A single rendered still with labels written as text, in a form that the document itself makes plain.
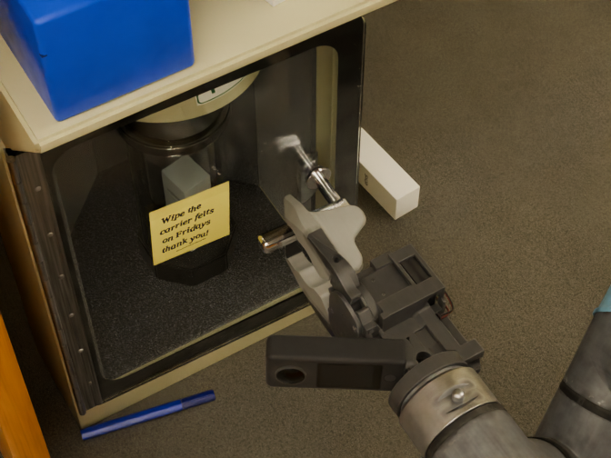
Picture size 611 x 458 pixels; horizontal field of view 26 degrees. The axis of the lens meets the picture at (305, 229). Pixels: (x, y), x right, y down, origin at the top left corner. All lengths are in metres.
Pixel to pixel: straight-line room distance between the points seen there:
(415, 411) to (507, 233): 0.49
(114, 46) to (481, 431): 0.42
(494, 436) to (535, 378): 0.38
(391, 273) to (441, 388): 0.12
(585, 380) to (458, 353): 0.10
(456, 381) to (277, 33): 0.33
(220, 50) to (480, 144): 0.74
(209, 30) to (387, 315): 0.31
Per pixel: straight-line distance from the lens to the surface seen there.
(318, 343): 1.08
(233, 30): 0.90
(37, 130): 0.85
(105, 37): 0.82
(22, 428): 1.14
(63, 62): 0.82
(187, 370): 1.38
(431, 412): 1.05
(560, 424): 1.10
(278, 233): 1.16
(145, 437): 1.37
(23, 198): 1.04
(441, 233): 1.50
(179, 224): 1.15
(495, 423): 1.04
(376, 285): 1.10
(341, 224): 1.13
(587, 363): 1.09
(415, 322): 1.10
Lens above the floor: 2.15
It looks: 54 degrees down
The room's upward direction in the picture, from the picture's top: straight up
